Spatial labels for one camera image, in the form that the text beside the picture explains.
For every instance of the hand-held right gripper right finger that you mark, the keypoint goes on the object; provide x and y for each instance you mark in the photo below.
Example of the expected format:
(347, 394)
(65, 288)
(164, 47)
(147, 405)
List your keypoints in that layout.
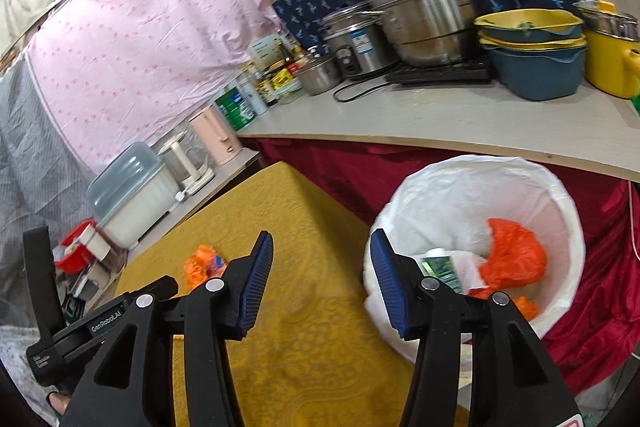
(390, 287)

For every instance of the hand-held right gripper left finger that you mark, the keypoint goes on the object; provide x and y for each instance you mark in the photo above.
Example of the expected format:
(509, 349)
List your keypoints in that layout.
(255, 287)

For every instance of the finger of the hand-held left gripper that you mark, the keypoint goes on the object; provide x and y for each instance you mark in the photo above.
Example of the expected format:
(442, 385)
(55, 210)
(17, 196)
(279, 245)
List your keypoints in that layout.
(100, 319)
(42, 282)

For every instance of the green printed packet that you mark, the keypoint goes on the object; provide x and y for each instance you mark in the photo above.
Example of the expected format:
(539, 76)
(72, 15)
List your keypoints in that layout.
(442, 271)

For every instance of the orange blue snack wrapper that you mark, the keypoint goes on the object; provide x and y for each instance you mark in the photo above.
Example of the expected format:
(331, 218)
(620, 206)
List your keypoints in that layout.
(200, 264)

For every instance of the green white packet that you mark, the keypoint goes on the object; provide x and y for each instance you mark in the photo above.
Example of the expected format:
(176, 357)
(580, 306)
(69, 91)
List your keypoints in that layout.
(467, 269)

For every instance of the white waste bin with liner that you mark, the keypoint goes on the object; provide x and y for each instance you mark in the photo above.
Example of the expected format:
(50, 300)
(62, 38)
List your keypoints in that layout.
(450, 192)

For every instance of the orange plastic bag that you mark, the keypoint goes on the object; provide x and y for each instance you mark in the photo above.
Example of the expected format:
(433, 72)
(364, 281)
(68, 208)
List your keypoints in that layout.
(515, 252)

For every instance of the person's left hand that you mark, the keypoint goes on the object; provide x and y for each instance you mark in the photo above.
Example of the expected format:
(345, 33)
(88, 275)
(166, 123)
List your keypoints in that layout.
(59, 404)

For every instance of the red plastic container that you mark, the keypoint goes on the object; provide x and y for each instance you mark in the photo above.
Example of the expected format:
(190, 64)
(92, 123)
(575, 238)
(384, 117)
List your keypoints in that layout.
(72, 257)

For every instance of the yellow patterned tablecloth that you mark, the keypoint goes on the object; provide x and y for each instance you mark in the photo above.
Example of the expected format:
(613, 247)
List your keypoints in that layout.
(300, 332)

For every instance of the white box translucent blue lid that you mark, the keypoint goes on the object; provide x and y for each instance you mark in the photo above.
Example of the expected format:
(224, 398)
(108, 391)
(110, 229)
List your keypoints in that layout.
(135, 212)

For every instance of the dark red cloth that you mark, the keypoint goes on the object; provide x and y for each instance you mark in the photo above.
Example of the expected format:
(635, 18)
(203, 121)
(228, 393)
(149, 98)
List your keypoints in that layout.
(350, 172)

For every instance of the grey striped cloth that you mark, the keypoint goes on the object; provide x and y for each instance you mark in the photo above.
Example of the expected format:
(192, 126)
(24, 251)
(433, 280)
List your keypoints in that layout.
(35, 157)

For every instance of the white glass kettle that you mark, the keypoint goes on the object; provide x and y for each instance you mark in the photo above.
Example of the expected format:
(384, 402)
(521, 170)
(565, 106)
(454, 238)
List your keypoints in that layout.
(182, 162)

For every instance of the pink electric kettle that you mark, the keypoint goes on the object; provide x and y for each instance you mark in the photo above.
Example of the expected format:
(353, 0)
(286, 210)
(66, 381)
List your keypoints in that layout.
(215, 137)

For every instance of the green white canister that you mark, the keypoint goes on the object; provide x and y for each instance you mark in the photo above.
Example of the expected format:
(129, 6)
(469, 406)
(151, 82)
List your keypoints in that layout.
(234, 109)

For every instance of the white bottle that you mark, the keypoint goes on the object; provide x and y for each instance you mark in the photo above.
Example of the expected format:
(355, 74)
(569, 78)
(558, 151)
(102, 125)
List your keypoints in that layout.
(256, 102)

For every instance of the dark labelled sauce bottle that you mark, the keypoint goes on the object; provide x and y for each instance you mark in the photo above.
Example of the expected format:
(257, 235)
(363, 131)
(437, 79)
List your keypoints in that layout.
(269, 92)

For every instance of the yellow label jar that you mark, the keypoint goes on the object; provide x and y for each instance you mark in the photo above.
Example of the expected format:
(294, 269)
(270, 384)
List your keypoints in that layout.
(282, 82)

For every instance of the black induction cooktop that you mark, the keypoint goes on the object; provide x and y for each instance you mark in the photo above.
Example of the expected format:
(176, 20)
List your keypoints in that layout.
(440, 74)

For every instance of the small steel bowl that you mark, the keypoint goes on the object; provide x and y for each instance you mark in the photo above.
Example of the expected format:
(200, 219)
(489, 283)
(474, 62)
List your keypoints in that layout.
(320, 77)

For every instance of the yellow capped bottle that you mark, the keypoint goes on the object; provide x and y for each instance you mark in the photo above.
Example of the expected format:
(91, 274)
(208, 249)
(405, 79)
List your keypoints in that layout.
(300, 62)

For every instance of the tall dark soy bottle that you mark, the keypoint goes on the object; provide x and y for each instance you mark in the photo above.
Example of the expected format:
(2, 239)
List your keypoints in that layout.
(287, 54)

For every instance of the white green box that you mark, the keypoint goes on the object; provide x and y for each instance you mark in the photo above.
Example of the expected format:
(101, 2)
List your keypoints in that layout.
(265, 49)

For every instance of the steel rice cooker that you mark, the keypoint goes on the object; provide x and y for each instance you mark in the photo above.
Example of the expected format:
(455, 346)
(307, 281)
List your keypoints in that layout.
(362, 47)

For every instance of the large blue basin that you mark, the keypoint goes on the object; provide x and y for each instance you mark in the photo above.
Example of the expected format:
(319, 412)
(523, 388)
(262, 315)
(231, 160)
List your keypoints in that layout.
(535, 74)

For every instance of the blue bowl yellow inside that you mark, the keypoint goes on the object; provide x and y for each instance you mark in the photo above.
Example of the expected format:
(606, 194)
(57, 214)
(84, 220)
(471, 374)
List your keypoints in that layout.
(540, 19)
(500, 41)

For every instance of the pink dotted sheet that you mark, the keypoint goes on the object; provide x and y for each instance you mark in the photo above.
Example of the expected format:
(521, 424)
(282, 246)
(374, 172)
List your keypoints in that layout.
(150, 32)

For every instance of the green plastic bag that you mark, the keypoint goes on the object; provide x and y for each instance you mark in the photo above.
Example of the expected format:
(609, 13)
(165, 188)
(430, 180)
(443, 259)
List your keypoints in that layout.
(636, 109)

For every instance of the yellow saucepan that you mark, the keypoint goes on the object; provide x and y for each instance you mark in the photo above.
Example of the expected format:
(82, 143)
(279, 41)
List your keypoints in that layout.
(607, 57)

